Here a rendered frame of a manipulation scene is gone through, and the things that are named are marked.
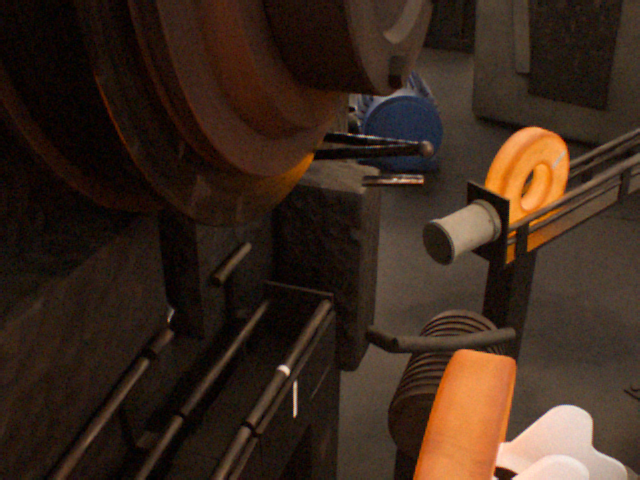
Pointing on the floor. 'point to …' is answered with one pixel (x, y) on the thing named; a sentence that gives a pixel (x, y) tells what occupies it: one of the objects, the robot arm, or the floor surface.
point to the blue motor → (401, 123)
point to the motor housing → (427, 386)
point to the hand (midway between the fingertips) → (464, 472)
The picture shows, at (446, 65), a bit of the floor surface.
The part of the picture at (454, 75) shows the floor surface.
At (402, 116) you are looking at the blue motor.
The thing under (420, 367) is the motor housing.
